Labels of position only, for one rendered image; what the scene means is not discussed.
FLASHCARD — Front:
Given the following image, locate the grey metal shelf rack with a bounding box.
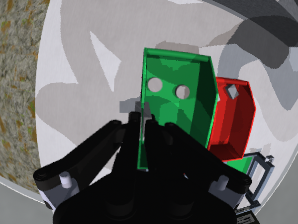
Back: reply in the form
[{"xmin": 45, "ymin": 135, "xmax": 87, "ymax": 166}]
[{"xmin": 224, "ymin": 152, "xmax": 275, "ymax": 215}]

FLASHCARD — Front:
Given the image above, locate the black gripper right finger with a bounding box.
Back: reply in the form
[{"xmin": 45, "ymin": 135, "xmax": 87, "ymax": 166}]
[{"xmin": 142, "ymin": 102, "xmax": 252, "ymax": 216}]

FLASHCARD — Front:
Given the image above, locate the green bin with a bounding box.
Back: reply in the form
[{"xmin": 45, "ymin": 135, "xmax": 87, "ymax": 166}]
[{"xmin": 137, "ymin": 48, "xmax": 219, "ymax": 169}]

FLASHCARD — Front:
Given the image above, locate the red bin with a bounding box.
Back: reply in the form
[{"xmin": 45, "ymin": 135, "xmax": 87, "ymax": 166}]
[{"xmin": 207, "ymin": 77, "xmax": 256, "ymax": 162}]

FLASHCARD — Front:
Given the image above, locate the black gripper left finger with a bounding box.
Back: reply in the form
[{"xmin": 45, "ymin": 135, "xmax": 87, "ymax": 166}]
[{"xmin": 33, "ymin": 101, "xmax": 142, "ymax": 216}]

